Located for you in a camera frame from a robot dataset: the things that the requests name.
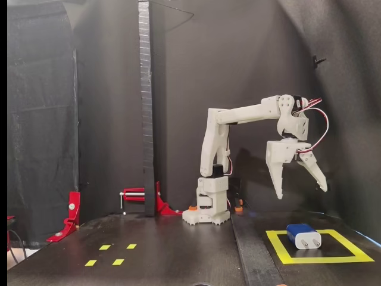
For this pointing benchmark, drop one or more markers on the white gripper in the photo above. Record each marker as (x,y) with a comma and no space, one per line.
(281,152)

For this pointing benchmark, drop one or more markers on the blue white charger plug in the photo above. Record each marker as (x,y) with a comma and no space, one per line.
(300,231)

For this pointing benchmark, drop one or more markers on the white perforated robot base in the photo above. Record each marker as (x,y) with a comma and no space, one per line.
(208,219)

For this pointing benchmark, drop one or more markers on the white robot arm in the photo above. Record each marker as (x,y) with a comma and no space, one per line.
(244,113)

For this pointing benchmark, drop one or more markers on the yellow tape square outline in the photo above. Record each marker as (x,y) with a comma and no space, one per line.
(321,259)

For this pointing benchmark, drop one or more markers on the long black flat strip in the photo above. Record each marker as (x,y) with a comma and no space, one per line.
(256,262)

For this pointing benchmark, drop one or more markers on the black backdrop cloth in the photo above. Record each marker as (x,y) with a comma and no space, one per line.
(268,74)

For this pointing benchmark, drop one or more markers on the small black backdrop clip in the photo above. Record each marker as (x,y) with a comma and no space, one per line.
(316,61)

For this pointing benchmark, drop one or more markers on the red screw clamp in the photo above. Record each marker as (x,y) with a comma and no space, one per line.
(134,190)

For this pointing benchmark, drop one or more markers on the small yellow tape marker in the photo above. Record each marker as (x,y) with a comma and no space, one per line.
(118,262)
(90,262)
(104,247)
(131,246)

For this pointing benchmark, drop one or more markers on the black mesh curtain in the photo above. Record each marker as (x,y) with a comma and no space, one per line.
(41,119)

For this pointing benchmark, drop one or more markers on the red clamp part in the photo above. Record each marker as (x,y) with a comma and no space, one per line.
(10,218)

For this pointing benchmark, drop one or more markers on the red corner bracket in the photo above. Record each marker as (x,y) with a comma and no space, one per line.
(73,208)
(162,207)

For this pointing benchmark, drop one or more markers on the tall black foam post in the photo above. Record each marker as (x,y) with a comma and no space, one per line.
(147,119)

